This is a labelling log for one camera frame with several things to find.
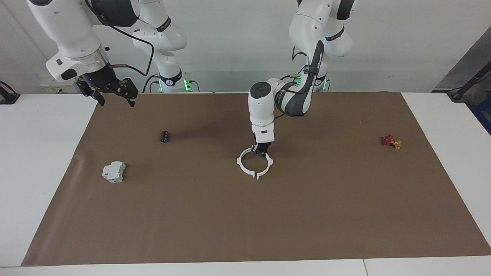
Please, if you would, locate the white half-ring pipe clamp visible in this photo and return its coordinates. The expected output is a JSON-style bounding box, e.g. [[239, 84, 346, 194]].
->
[[236, 148, 257, 179], [256, 151, 274, 180]]

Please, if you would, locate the red-handled brass valve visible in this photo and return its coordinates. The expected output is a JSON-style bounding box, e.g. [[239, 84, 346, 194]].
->
[[382, 134, 402, 150]]

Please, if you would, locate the white circuit breaker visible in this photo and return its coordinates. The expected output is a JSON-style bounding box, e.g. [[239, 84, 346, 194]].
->
[[102, 161, 126, 184]]

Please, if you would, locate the white wall socket box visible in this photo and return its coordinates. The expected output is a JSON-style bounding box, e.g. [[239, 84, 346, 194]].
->
[[40, 75, 83, 93]]

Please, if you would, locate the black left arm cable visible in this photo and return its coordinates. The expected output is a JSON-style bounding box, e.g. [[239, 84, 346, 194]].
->
[[274, 44, 326, 119]]

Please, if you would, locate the brown paper mat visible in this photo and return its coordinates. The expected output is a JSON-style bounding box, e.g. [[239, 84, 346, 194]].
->
[[21, 92, 491, 266]]

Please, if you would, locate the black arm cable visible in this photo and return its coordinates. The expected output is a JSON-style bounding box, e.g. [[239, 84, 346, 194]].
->
[[86, 0, 155, 78], [274, 44, 326, 119]]

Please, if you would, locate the blue crate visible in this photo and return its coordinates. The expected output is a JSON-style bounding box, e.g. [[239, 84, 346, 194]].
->
[[472, 96, 491, 135]]

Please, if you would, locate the black table clamp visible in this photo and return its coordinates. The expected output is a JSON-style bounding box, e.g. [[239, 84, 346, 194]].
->
[[0, 80, 20, 105]]

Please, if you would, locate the black base cable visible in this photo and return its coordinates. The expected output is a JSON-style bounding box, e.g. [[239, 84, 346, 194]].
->
[[143, 74, 161, 93]]

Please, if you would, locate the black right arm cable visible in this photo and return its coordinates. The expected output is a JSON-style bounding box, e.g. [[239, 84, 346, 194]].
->
[[86, 0, 155, 78]]

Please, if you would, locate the black stand base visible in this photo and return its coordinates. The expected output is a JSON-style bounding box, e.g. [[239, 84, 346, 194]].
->
[[447, 73, 491, 102]]

